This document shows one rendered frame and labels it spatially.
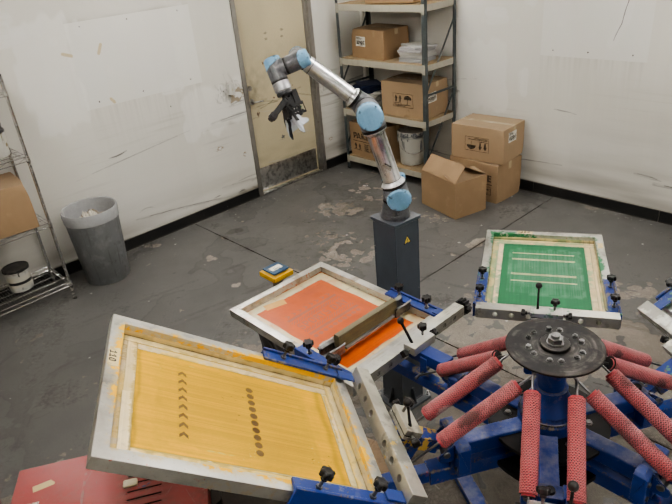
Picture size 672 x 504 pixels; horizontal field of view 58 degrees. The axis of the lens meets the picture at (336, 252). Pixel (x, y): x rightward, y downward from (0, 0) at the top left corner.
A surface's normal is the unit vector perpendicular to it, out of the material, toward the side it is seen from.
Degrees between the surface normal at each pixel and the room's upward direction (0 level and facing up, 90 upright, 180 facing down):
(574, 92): 90
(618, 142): 90
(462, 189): 90
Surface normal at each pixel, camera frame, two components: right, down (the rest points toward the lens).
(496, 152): -0.66, 0.40
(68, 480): -0.08, -0.88
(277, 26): 0.69, 0.29
